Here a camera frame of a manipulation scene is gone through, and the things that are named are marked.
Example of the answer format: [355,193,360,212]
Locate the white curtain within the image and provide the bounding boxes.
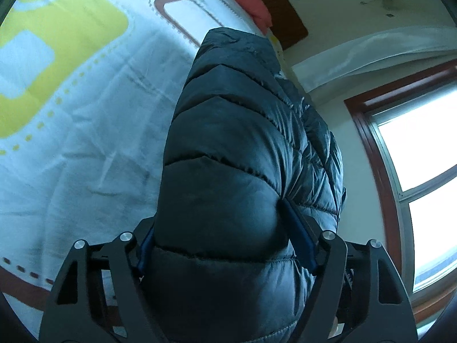
[291,25,457,95]

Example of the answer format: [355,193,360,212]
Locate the wooden headboard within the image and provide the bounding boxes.
[246,0,310,49]

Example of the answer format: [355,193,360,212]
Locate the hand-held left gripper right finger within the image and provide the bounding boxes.
[281,199,419,343]

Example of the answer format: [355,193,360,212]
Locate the pink pillow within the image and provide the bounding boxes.
[203,0,274,31]

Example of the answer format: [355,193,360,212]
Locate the brown-framed window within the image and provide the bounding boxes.
[344,61,457,326]

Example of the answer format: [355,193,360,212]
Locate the bed with patterned sheet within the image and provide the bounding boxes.
[0,0,312,340]

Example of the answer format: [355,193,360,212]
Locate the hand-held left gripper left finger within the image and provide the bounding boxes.
[38,218,168,343]

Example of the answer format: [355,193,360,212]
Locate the black puffer jacket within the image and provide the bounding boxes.
[150,28,348,343]

